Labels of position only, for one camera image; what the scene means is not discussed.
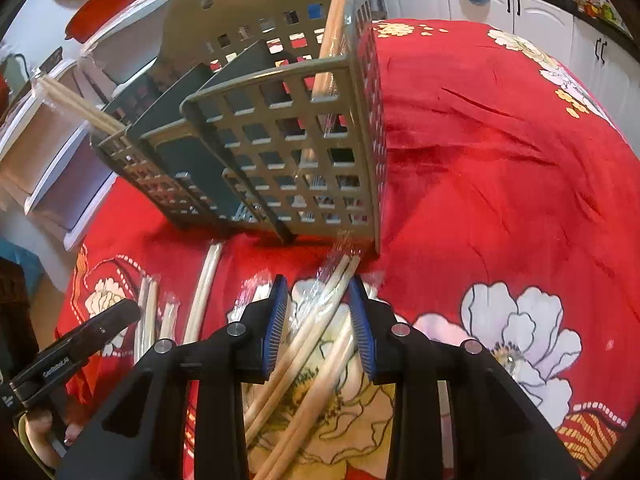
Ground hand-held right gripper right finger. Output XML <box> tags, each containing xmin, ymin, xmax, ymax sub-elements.
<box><xmin>349</xmin><ymin>276</ymin><xmax>583</xmax><ymax>480</ymax></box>

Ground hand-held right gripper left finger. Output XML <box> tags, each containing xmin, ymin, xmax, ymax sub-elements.
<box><xmin>55</xmin><ymin>274</ymin><xmax>290</xmax><ymax>480</ymax></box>

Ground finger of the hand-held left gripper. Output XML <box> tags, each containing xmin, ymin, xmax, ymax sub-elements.
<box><xmin>55</xmin><ymin>299</ymin><xmax>142</xmax><ymax>357</ymax></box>

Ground person's left hand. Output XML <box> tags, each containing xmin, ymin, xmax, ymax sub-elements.
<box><xmin>20</xmin><ymin>407</ymin><xmax>86</xmax><ymax>468</ymax></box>

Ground white plastic drawer unit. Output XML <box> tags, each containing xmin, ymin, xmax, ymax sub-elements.
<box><xmin>80</xmin><ymin>0</ymin><xmax>186</xmax><ymax>96</ymax></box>
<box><xmin>0</xmin><ymin>57</ymin><xmax>123</xmax><ymax>253</ymax></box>

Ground red floral cloth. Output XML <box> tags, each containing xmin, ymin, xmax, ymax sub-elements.
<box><xmin>54</xmin><ymin>19</ymin><xmax>638</xmax><ymax>480</ymax></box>

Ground red plastic basin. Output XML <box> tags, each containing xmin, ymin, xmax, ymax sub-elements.
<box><xmin>64</xmin><ymin>0</ymin><xmax>152</xmax><ymax>43</ymax></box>

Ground white kitchen cabinets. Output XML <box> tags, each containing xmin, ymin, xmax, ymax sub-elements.
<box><xmin>375</xmin><ymin>0</ymin><xmax>628</xmax><ymax>126</ymax></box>

